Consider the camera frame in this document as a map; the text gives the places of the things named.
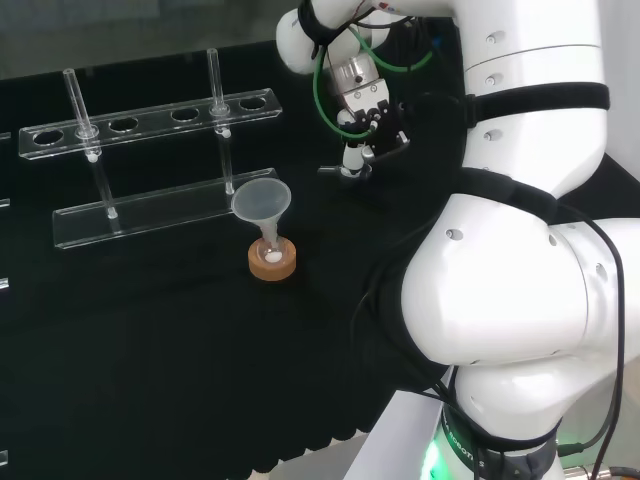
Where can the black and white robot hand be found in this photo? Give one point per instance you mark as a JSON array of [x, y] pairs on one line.
[[372, 112]]

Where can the translucent plastic funnel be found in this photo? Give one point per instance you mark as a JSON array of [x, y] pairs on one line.
[[260, 200]]

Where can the clear acrylic funnel stand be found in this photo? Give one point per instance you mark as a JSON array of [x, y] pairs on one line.
[[150, 212]]

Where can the round-bottom glass flask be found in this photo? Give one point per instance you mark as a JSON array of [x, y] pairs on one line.
[[272, 255]]

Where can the black table cloth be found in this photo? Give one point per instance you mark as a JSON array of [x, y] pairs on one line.
[[150, 350]]

